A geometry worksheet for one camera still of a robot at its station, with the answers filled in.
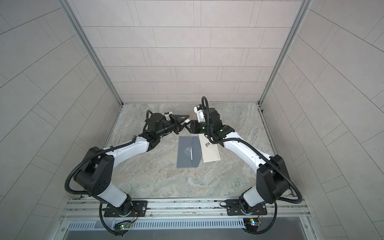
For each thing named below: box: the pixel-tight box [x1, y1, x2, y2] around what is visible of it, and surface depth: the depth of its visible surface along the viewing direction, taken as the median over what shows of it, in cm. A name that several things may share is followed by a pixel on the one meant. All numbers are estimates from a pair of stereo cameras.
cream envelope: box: [198, 133, 221, 163], surface depth 93 cm
